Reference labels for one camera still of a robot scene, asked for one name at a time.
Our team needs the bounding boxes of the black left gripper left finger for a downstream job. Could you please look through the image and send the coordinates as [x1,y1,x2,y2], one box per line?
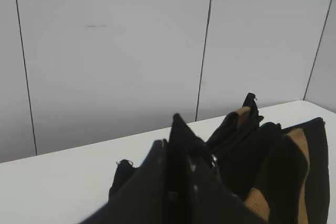
[83,138,169,224]

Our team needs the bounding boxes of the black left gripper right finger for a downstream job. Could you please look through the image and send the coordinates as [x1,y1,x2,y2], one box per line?
[169,113,265,223]

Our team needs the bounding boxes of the silver zipper pull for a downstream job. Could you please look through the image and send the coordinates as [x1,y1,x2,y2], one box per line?
[211,155,218,176]

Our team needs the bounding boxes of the black tote bag tan handles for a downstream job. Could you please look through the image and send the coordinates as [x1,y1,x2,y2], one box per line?
[108,92,329,224]

